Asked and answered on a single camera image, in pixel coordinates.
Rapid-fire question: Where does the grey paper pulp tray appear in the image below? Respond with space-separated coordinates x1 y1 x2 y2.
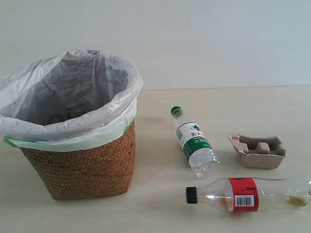
227 133 286 169

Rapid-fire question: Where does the white plastic bin liner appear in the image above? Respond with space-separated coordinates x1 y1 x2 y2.
0 50 143 152

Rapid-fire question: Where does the red label cola bottle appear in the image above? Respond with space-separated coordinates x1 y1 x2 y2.
185 176 311 213

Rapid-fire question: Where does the green label water bottle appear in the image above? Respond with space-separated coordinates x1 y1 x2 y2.
171 106 220 179

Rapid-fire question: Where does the woven wicker basket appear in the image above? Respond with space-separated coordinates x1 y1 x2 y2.
20 122 136 200

